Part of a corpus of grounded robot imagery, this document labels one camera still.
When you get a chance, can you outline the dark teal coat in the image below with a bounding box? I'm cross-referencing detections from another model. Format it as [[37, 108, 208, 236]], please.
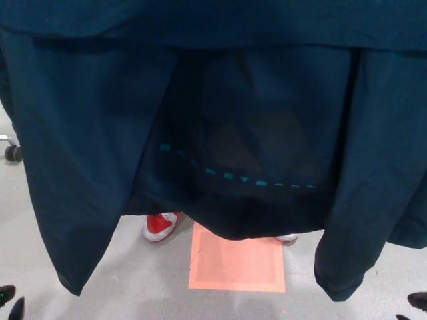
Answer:
[[0, 0, 427, 303]]

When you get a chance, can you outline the person's right red white sneaker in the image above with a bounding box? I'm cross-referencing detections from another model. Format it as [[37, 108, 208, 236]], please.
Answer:
[[143, 211, 181, 243]]

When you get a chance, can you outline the orange tape floor square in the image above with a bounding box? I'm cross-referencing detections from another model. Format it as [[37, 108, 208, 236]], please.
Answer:
[[187, 221, 286, 295]]

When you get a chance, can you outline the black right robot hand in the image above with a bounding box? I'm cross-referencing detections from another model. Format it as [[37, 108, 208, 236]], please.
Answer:
[[395, 291, 427, 320]]

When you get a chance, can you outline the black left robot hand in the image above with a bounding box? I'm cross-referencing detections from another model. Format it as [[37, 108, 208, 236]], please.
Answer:
[[0, 284, 26, 320]]

